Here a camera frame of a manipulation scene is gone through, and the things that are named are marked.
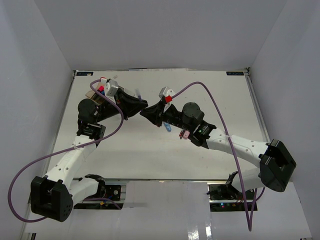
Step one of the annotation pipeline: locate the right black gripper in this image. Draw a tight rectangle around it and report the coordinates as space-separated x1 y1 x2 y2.
140 100 193 133

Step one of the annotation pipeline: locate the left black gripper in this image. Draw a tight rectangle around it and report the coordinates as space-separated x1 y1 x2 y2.
95 88 149 124

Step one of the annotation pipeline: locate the purple ink gel pen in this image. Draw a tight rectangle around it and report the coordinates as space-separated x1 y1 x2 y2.
135 88 143 102

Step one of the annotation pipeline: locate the red ink gel pen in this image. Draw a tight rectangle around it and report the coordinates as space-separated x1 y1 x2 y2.
179 129 186 139

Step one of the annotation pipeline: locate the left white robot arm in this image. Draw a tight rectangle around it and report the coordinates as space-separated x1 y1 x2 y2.
30 88 148 222

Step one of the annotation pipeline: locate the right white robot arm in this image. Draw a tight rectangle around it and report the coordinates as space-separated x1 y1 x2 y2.
140 102 297 200

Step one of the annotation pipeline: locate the light blue correction pen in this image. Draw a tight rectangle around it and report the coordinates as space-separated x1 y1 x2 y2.
162 122 172 133

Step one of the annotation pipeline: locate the amber plastic tray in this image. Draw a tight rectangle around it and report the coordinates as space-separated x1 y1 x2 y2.
85 90 105 105

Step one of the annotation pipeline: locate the light pink correction pen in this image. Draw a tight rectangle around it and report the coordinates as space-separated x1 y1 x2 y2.
182 131 190 139

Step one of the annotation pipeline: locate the left black logo sticker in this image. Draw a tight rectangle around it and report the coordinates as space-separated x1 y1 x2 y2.
76 71 94 76

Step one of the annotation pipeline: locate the black logo sticker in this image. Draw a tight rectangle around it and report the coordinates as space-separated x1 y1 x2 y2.
76 71 94 76
226 71 245 76

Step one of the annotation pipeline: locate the right black logo sticker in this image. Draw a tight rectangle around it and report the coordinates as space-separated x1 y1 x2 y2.
226 71 245 76

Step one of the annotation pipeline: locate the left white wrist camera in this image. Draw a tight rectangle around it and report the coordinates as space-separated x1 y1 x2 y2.
104 79 119 98

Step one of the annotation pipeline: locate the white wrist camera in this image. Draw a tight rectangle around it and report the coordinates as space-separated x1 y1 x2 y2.
158 86 175 113
104 79 119 98

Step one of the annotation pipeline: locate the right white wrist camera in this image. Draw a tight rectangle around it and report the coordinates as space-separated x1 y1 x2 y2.
158 86 175 113

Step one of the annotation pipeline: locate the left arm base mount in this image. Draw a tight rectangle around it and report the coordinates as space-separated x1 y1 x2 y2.
73 184 124 210

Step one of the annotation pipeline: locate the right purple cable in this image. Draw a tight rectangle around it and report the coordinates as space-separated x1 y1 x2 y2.
169 81 266 232

